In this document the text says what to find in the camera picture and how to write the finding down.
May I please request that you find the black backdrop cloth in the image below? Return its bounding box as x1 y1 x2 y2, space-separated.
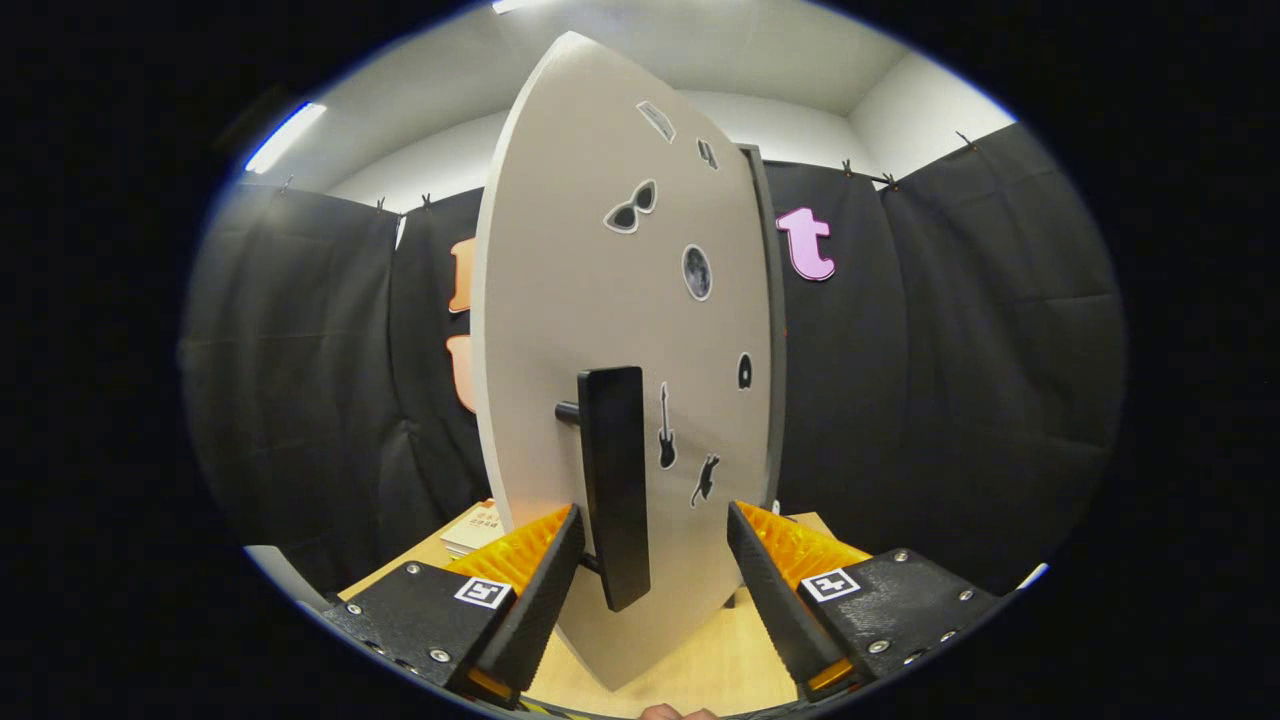
180 120 1126 601

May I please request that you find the beige shoe cabinet door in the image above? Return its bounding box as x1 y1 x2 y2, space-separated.
470 30 776 693

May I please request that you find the row of black clips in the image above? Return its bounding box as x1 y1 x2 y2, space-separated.
278 130 979 213

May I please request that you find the dark grey shoe cabinet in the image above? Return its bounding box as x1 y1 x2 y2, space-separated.
738 143 791 609

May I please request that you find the black cabinet door handle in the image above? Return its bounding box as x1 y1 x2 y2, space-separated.
555 366 652 613

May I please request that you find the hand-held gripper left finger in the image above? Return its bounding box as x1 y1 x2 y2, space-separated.
320 503 586 711

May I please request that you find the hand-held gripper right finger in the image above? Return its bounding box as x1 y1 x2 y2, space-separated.
727 500 1004 701

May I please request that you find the beige book red label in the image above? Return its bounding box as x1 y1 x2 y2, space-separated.
440 500 504 558

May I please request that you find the narrow ceiling light strip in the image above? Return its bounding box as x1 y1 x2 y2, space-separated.
245 102 328 174

